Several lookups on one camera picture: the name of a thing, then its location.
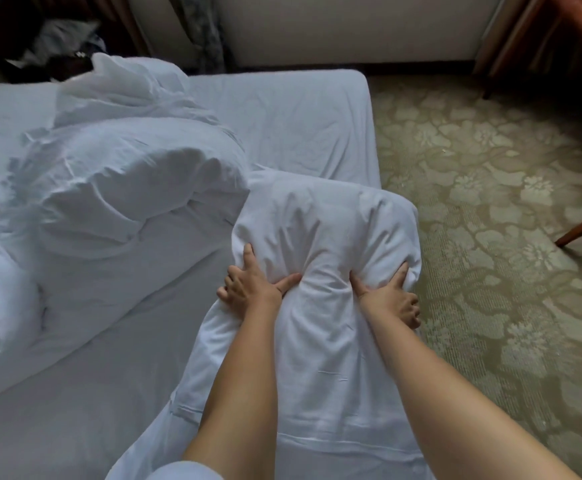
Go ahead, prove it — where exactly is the person's left hand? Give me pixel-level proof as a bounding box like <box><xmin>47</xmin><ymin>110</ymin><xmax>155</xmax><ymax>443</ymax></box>
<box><xmin>217</xmin><ymin>243</ymin><xmax>303</xmax><ymax>319</ymax></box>

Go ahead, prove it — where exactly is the person's white shirt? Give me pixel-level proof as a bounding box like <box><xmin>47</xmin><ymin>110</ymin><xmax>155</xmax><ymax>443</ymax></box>
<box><xmin>145</xmin><ymin>459</ymin><xmax>227</xmax><ymax>480</ymax></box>

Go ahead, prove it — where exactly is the person's left forearm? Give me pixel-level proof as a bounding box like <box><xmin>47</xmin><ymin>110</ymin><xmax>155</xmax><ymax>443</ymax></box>
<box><xmin>181</xmin><ymin>307</ymin><xmax>282</xmax><ymax>480</ymax></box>

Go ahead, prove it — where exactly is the brown curtain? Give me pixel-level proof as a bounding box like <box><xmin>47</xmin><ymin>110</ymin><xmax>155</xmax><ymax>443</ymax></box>
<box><xmin>31</xmin><ymin>0</ymin><xmax>154</xmax><ymax>56</ymax></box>

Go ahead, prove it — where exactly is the white bed sheet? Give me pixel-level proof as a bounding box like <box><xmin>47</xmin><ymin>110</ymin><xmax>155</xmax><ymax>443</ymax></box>
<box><xmin>0</xmin><ymin>69</ymin><xmax>384</xmax><ymax>480</ymax></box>

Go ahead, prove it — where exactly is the person's right forearm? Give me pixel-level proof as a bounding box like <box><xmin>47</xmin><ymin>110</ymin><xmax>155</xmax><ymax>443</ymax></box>
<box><xmin>371</xmin><ymin>313</ymin><xmax>582</xmax><ymax>480</ymax></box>

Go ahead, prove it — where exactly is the person's right hand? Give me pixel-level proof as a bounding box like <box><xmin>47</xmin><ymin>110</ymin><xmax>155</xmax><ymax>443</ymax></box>
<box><xmin>349</xmin><ymin>261</ymin><xmax>423</xmax><ymax>331</ymax></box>

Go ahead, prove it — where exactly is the wooden chair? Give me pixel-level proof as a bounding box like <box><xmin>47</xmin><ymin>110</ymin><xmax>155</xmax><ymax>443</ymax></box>
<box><xmin>474</xmin><ymin>0</ymin><xmax>554</xmax><ymax>101</ymax></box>

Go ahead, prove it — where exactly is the white pillow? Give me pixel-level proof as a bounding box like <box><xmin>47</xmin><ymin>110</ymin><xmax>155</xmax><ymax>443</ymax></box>
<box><xmin>105</xmin><ymin>169</ymin><xmax>437</xmax><ymax>480</ymax></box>

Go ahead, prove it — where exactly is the white duvet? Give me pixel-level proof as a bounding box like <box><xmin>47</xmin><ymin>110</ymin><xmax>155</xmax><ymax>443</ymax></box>
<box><xmin>0</xmin><ymin>53</ymin><xmax>254</xmax><ymax>401</ymax></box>

